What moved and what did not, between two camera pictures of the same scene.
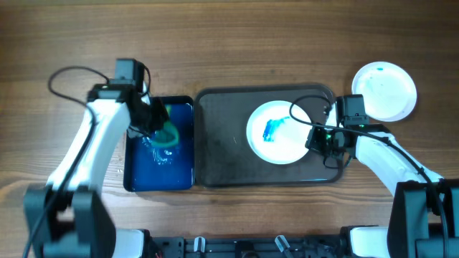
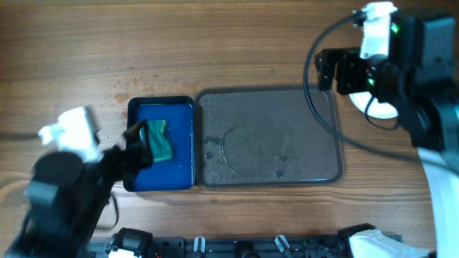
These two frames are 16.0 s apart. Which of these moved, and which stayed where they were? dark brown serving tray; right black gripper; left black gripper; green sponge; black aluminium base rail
Moved: left black gripper; right black gripper; green sponge
Stayed: black aluminium base rail; dark brown serving tray
